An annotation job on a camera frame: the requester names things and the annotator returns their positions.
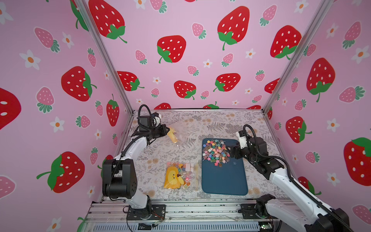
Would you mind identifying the clear ziploc candy bag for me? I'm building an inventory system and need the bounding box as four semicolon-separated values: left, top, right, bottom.
167;122;188;147

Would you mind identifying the pile of colourful candies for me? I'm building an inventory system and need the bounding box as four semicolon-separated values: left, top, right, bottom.
202;138;231;167

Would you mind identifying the ziploc bag with yellow duck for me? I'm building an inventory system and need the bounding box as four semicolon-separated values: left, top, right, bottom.
164;162;199;190

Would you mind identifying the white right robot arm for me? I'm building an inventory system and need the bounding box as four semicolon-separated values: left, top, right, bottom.
229;131;352;232

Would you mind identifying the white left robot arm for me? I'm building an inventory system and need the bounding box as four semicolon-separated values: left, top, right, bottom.
102;112;170;219

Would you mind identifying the teal plastic tray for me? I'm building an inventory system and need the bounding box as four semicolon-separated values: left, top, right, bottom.
202;138;248;196

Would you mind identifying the black corrugated left cable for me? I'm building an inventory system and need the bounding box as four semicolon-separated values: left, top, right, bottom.
137;104;154;126

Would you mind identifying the black corrugated cable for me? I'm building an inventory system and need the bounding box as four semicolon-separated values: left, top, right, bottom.
243;124;354;232
137;104;154;126

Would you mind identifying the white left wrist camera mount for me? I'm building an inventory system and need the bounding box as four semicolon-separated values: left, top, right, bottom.
151;112;161;127

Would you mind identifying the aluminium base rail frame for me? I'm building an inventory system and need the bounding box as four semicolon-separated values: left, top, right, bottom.
78;193;331;232

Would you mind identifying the black corrugated right cable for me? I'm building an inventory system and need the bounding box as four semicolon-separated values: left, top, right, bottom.
243;124;354;232

